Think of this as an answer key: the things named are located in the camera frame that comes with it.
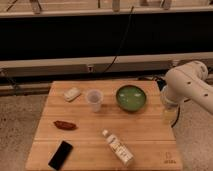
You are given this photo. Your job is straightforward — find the wooden cutting board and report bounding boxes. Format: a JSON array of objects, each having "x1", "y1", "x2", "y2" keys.
[{"x1": 26, "y1": 81, "x2": 183, "y2": 171}]

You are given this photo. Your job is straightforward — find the translucent white cup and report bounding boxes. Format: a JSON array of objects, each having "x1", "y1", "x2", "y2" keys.
[{"x1": 85, "y1": 89, "x2": 103, "y2": 112}]

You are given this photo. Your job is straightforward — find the white labelled plastic bottle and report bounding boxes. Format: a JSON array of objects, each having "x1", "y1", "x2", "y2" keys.
[{"x1": 102, "y1": 130, "x2": 134, "y2": 166}]

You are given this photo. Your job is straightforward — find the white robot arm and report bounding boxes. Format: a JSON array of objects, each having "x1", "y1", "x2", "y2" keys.
[{"x1": 160, "y1": 61, "x2": 213, "y2": 127}]

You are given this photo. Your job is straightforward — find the green ceramic bowl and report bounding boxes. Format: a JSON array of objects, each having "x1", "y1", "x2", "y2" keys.
[{"x1": 116, "y1": 85, "x2": 147, "y2": 112}]

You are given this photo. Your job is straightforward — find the black smartphone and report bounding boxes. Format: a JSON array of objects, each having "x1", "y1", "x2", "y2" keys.
[{"x1": 48, "y1": 141, "x2": 73, "y2": 171}]

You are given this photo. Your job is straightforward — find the black hanging cable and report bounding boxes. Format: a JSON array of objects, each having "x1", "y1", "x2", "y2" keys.
[{"x1": 101, "y1": 5, "x2": 135, "y2": 74}]

